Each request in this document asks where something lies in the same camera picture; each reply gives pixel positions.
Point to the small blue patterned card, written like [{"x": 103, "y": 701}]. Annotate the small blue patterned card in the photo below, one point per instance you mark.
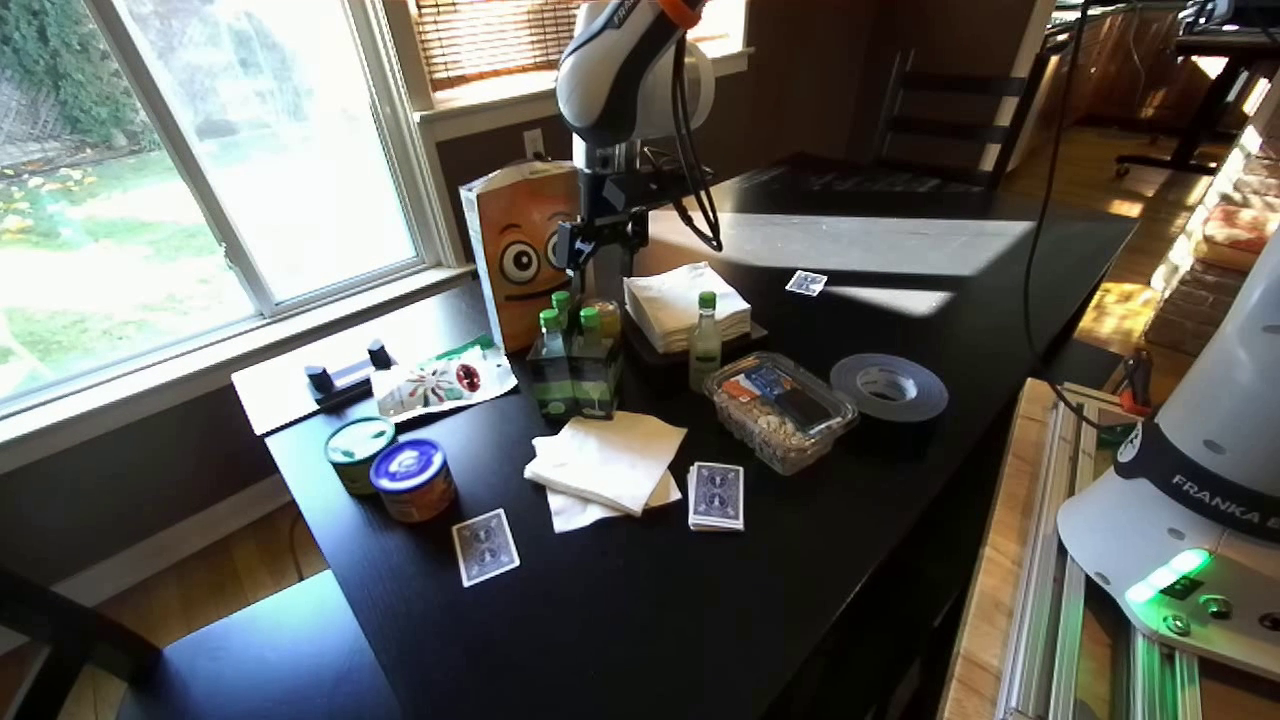
[{"x": 805, "y": 280}]

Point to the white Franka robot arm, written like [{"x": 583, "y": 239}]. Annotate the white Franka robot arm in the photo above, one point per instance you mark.
[{"x": 626, "y": 82}]

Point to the blue-backed playing card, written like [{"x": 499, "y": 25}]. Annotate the blue-backed playing card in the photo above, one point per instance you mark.
[{"x": 485, "y": 546}]

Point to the cardboard bottle carrier box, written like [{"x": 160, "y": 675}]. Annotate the cardboard bottle carrier box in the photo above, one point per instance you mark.
[{"x": 583, "y": 383}]

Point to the printed paper flyer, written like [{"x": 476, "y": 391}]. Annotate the printed paper flyer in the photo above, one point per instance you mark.
[{"x": 443, "y": 385}]

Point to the black wooden chair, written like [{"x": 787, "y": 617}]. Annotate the black wooden chair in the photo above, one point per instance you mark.
[{"x": 215, "y": 654}]

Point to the white shelf board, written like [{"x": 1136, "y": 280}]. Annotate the white shelf board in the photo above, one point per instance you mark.
[{"x": 282, "y": 385}]

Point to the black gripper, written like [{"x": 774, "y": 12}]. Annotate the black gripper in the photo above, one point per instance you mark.
[{"x": 601, "y": 220}]

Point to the woven window blind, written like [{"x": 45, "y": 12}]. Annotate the woven window blind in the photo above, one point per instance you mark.
[{"x": 495, "y": 42}]

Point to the green-lidded tin can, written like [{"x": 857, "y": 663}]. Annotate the green-lidded tin can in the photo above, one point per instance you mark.
[{"x": 352, "y": 454}]

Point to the white paper napkin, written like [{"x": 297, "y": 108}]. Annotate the white paper napkin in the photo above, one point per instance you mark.
[
  {"x": 583, "y": 513},
  {"x": 605, "y": 461}
]

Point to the blue playing card deck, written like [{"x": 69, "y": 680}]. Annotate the blue playing card deck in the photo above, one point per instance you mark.
[{"x": 716, "y": 499}]

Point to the clear plastic clamshell container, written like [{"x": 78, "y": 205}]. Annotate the clear plastic clamshell container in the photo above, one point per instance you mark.
[{"x": 781, "y": 415}]

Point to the dark slatted chair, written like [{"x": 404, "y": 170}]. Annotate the dark slatted chair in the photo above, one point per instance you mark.
[{"x": 946, "y": 134}]

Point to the white wall outlet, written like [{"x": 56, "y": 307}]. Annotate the white wall outlet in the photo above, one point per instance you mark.
[{"x": 533, "y": 141}]

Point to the dark background desk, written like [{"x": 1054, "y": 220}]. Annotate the dark background desk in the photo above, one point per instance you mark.
[{"x": 1227, "y": 52}]

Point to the wooden robot mount platform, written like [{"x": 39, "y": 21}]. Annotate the wooden robot mount platform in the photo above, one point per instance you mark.
[{"x": 1012, "y": 586}]

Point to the clear bottle with green cap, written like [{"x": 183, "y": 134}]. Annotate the clear bottle with green cap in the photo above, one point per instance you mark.
[{"x": 704, "y": 346}]

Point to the grey duct tape roll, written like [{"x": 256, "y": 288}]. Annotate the grey duct tape roll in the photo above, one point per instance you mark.
[{"x": 921, "y": 394}]

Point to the white window frame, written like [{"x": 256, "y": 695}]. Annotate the white window frame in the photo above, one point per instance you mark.
[{"x": 224, "y": 160}]

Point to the brown paper bag with face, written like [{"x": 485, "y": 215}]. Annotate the brown paper bag with face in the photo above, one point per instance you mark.
[{"x": 514, "y": 255}]

